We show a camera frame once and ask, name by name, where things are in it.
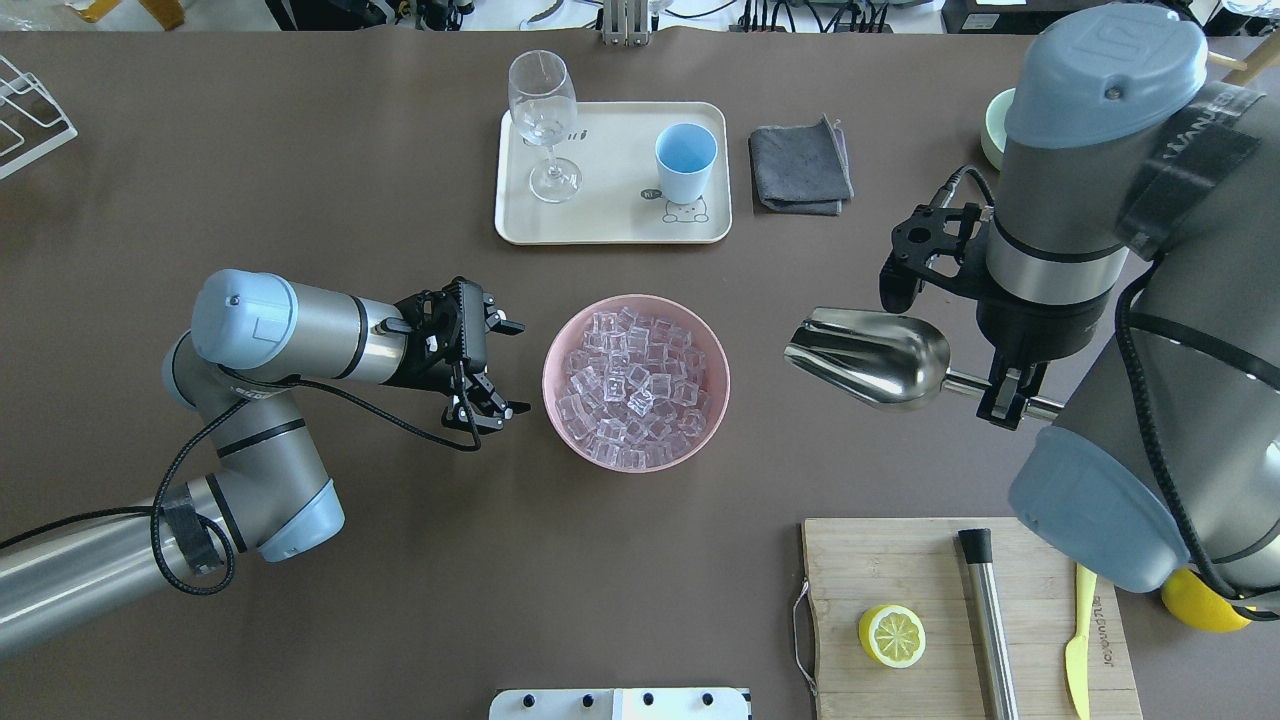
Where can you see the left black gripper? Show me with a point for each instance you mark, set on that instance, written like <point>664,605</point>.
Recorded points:
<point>416,368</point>

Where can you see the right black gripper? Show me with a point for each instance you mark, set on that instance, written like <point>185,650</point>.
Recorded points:
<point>1032,332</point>

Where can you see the metal ice scoop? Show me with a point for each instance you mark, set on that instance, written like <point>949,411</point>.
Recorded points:
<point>898,362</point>

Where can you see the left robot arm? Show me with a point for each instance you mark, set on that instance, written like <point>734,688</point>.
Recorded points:
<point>251,479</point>

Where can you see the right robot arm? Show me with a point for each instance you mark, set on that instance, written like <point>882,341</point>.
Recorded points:
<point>1130,181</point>

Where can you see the pink bowl with ice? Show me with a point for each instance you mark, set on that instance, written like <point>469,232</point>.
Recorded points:
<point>636,383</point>

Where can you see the light blue cup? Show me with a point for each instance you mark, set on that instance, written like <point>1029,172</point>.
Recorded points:
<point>685,154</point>

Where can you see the beige serving tray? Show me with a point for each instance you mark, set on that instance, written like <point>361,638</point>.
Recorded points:
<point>620,199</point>

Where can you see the green ceramic bowl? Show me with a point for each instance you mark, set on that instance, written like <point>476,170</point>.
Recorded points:
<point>993,137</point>

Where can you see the clear wine glass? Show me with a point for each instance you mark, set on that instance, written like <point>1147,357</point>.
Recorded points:
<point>543,107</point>

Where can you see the yellow plastic knife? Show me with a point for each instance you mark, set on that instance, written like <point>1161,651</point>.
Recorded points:
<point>1076,651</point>

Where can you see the half lemon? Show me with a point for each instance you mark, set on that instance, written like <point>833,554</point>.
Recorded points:
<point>892,635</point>

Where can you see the dark grey folded cloth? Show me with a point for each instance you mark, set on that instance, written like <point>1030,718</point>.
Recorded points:
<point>801,170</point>

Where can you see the wooden stand with pole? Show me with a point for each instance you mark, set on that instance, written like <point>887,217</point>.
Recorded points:
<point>1244,59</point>

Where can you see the aluminium frame post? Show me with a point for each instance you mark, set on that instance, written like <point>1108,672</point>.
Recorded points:
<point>626,23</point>

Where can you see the white wire cup rack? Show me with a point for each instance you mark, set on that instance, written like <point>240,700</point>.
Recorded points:
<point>32,121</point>

